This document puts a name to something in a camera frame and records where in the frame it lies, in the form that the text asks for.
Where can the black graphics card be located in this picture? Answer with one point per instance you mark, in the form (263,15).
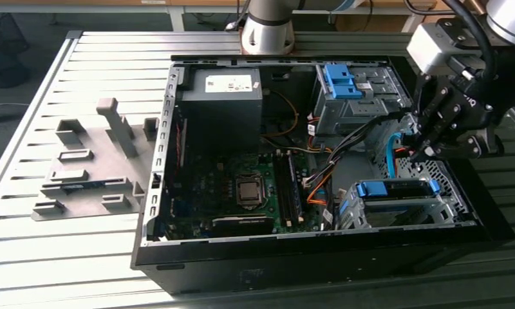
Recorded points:
(240,225)

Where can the grey power supply unit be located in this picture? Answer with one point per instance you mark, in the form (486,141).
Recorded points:
(223,93)

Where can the metal disk bay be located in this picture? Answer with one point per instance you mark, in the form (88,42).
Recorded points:
(411,202)

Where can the CPU socket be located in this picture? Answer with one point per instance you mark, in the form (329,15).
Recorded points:
(249,178)

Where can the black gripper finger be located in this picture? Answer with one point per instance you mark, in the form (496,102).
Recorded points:
(438,109)
(467,145)

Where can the hard disk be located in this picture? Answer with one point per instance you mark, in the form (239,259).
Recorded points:
(371,189)

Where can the black PC case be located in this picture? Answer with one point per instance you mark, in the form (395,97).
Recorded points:
(283,267)

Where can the grey parts rack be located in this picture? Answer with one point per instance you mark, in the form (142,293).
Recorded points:
(98,161)

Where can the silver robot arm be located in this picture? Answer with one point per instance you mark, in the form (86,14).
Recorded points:
(265,35)

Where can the green motherboard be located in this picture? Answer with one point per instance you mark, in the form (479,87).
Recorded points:
(215,180)

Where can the blue drive cage latch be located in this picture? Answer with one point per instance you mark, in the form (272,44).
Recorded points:
(340,83)

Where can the silver CPU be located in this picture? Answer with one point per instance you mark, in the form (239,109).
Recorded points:
(249,191)

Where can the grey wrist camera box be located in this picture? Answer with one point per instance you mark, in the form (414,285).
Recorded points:
(434,48)

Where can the black mesh bin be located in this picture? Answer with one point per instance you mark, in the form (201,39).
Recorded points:
(4,64)

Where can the black RAM stick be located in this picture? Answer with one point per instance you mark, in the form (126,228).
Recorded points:
(295,190)

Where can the metal optical drive cage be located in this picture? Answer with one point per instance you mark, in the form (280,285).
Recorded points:
(360,109)

